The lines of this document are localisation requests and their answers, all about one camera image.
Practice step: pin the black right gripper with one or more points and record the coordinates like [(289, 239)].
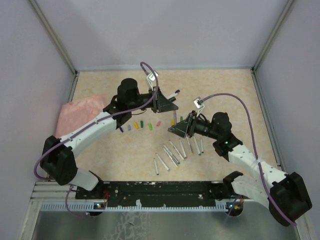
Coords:
[(186, 126)]

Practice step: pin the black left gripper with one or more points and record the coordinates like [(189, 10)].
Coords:
[(161, 104)]

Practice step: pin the grey purple pen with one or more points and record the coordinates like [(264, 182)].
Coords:
[(175, 117)]

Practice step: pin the pink capped marker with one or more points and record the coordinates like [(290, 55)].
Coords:
[(183, 149)]

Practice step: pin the light green marker cap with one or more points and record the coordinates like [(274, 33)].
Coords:
[(150, 126)]

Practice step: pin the black capped white marker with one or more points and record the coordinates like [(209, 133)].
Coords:
[(202, 145)]

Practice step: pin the dark green capped marker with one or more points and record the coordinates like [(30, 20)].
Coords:
[(197, 146)]

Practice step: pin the light green capped marker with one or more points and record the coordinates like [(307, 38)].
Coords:
[(176, 149)]

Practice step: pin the grey blue capped marker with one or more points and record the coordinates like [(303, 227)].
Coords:
[(163, 162)]

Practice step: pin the yellow capped white marker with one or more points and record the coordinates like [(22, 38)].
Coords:
[(171, 158)]

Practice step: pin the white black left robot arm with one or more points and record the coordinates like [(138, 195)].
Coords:
[(58, 159)]

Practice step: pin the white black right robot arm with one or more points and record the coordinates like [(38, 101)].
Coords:
[(284, 195)]

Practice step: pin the blue tipped white marker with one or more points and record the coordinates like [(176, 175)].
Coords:
[(173, 94)]

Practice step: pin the pink cloth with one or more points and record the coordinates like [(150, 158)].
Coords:
[(77, 113)]

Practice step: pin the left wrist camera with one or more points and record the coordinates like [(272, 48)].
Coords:
[(151, 80)]

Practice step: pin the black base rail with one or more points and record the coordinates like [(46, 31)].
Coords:
[(159, 193)]

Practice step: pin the aluminium frame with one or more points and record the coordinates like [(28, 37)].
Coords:
[(284, 194)]

